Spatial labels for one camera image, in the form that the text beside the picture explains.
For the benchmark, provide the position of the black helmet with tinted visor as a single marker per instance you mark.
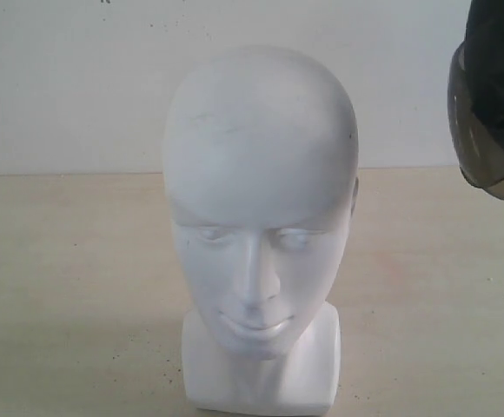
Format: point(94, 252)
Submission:
point(476, 98)

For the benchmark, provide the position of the white mannequin head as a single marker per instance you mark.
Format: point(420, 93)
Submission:
point(260, 167)

